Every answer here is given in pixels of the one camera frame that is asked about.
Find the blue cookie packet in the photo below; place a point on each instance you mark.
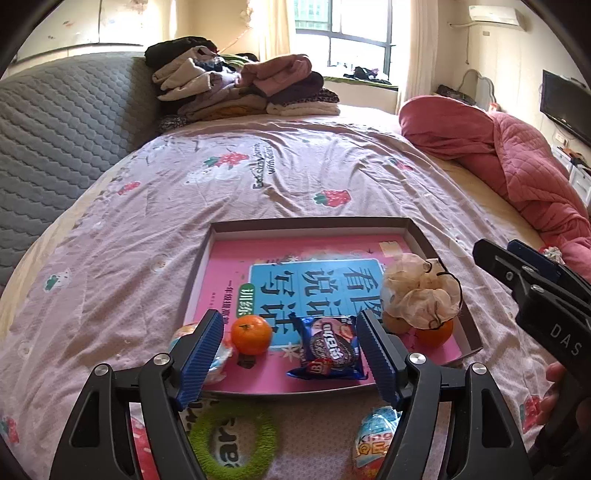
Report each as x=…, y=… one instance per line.
x=330, y=346

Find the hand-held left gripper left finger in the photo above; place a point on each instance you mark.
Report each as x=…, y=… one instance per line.
x=203, y=360

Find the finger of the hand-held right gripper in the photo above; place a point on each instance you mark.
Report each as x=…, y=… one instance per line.
x=498, y=265
x=535, y=258

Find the egg-shaped toy packet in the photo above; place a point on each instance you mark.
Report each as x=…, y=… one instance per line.
x=374, y=438
x=221, y=364

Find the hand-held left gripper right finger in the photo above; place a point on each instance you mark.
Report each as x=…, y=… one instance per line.
x=376, y=360

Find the white curved mirror frame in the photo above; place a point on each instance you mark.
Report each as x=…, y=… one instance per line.
x=478, y=87

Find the pink and blue book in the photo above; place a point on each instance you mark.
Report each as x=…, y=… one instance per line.
x=240, y=267

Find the beige mesh pouch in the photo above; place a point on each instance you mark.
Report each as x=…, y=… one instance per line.
x=415, y=295

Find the strawberry printed bedsheet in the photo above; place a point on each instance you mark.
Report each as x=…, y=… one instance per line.
x=323, y=152

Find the pile of folded clothes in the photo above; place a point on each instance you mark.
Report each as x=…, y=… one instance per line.
x=277, y=78

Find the small doll toy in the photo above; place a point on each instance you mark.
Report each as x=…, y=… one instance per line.
x=551, y=253

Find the dark clothes on windowsill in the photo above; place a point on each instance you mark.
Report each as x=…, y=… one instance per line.
x=367, y=76

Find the white drawer cabinet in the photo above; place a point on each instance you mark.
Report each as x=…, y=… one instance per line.
x=577, y=177

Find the cream curtain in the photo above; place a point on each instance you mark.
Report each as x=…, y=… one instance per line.
x=420, y=46
x=272, y=27

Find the pink quilt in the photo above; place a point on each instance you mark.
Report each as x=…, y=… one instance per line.
x=508, y=152

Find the grey shallow cardboard box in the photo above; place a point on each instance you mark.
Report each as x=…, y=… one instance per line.
x=198, y=281

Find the small brown ball toy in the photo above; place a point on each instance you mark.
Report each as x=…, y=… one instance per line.
x=398, y=323

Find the grey quilted headboard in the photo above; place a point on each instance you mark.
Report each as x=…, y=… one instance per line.
x=55, y=138

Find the white air conditioner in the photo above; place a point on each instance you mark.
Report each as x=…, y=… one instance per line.
x=496, y=16

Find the person's right hand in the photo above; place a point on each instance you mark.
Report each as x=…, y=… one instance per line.
x=551, y=392

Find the orange tangerine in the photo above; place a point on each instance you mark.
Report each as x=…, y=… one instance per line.
x=250, y=334
x=436, y=336

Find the window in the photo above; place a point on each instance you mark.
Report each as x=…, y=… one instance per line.
x=351, y=27

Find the black flat television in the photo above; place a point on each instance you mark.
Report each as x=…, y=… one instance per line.
x=565, y=106

